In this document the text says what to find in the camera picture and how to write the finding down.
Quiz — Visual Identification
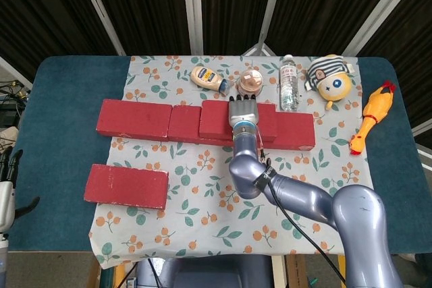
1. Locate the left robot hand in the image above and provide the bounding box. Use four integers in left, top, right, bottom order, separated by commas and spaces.
0, 148, 41, 233

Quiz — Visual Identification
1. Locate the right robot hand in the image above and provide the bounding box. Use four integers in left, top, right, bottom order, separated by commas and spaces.
227, 94, 260, 130

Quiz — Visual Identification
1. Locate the red block with white-worn edges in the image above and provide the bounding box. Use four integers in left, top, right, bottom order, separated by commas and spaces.
83, 163, 169, 210

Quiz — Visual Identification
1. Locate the clear jar with orange contents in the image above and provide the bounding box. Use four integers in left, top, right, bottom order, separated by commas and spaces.
236, 69, 264, 95

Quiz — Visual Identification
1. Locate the cream mayonnaise squeeze bottle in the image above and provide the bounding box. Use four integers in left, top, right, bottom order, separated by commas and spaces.
190, 66, 231, 95

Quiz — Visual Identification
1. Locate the clear plastic water bottle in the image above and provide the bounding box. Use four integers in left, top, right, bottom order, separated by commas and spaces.
279, 54, 300, 112

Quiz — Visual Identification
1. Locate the red block with chipped corner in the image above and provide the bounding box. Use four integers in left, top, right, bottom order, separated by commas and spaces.
232, 111, 317, 151

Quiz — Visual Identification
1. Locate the plain red foam block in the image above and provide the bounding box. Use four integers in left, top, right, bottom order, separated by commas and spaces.
167, 105, 236, 147

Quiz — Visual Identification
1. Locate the yellow plush with striped hat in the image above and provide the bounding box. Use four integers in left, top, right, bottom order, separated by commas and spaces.
305, 54, 357, 111

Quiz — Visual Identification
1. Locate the teal table mat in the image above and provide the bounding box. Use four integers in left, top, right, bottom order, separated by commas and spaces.
6, 55, 428, 254

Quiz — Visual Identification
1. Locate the floral orange-berry tablecloth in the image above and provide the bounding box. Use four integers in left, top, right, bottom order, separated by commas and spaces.
88, 55, 372, 270

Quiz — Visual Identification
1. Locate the red block with scratched side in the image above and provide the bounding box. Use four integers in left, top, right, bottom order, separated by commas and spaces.
95, 98, 173, 139

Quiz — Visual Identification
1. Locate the yellow rubber chicken toy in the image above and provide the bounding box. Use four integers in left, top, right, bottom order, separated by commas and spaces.
349, 80, 396, 156

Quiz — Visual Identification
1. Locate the dark pleated curtain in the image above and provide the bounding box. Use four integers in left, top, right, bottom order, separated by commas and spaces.
0, 0, 432, 76

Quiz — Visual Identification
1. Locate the brown cardboard box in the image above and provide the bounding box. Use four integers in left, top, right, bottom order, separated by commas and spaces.
285, 254, 342, 288

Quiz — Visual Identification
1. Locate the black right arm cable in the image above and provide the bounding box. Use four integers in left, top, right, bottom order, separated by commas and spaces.
258, 132, 348, 288

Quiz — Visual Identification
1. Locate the white slim frame post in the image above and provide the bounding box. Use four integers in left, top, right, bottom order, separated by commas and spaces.
242, 0, 288, 58

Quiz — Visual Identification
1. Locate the white double frame post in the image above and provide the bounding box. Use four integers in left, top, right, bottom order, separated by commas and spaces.
181, 0, 205, 55

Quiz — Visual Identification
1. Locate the white slanted frame post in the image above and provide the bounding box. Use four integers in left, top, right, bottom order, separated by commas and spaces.
73, 0, 126, 56
342, 0, 418, 56

